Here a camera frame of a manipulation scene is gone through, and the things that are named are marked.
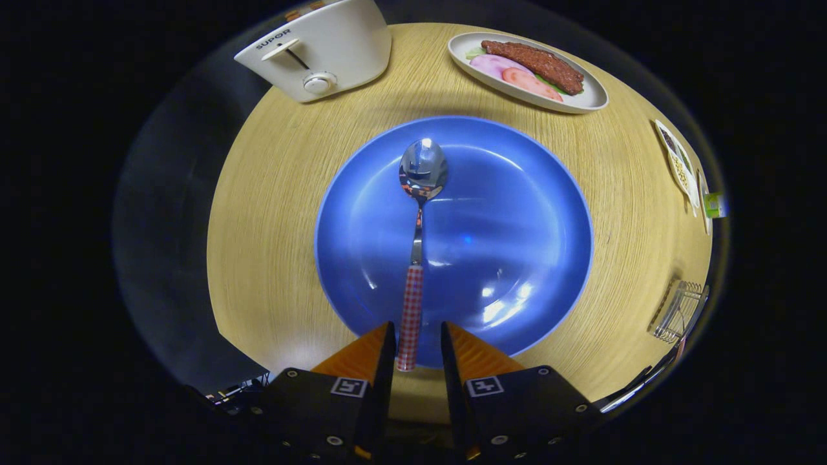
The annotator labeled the white toaster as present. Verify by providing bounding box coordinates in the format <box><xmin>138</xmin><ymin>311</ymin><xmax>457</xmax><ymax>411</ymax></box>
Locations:
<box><xmin>233</xmin><ymin>0</ymin><xmax>393</xmax><ymax>104</ymax></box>

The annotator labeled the white oval food plate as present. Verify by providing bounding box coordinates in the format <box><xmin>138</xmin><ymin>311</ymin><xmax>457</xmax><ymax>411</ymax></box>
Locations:
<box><xmin>447</xmin><ymin>32</ymin><xmax>609</xmax><ymax>115</ymax></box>

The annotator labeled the white divided bean dish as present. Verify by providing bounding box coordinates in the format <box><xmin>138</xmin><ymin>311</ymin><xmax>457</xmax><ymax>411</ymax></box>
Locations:
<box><xmin>654</xmin><ymin>119</ymin><xmax>701</xmax><ymax>217</ymax></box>

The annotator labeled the blue round plate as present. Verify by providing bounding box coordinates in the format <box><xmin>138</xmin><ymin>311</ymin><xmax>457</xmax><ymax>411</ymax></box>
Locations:
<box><xmin>314</xmin><ymin>115</ymin><xmax>594</xmax><ymax>369</ymax></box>

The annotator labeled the brown meat slab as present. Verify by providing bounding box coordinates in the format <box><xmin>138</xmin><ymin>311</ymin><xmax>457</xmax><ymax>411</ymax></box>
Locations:
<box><xmin>481</xmin><ymin>40</ymin><xmax>585</xmax><ymax>96</ymax></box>

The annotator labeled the spoon with red checked handle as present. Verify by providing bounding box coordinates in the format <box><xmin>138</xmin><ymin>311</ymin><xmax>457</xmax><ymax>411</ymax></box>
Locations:
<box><xmin>396</xmin><ymin>138</ymin><xmax>449</xmax><ymax>373</ymax></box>

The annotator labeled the red ham slice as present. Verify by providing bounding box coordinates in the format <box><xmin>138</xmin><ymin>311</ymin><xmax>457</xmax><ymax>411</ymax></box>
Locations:
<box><xmin>501</xmin><ymin>67</ymin><xmax>564</xmax><ymax>103</ymax></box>

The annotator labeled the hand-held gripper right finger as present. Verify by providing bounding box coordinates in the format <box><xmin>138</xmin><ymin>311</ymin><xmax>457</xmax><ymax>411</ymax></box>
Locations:
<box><xmin>441</xmin><ymin>321</ymin><xmax>605</xmax><ymax>462</ymax></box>

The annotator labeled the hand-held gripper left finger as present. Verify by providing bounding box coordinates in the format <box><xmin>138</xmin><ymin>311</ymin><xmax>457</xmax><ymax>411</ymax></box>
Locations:
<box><xmin>249</xmin><ymin>321</ymin><xmax>397</xmax><ymax>462</ymax></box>

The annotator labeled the pink ham slice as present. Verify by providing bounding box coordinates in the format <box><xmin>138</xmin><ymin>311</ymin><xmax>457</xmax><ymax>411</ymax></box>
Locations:
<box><xmin>468</xmin><ymin>54</ymin><xmax>534</xmax><ymax>81</ymax></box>

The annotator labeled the green lettuce leaf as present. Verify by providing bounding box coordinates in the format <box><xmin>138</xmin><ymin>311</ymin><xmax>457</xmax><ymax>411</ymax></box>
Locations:
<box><xmin>464</xmin><ymin>46</ymin><xmax>585</xmax><ymax>96</ymax></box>

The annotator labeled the small white saucer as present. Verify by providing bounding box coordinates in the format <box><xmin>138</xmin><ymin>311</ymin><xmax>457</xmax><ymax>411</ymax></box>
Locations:
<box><xmin>696</xmin><ymin>169</ymin><xmax>713</xmax><ymax>236</ymax></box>

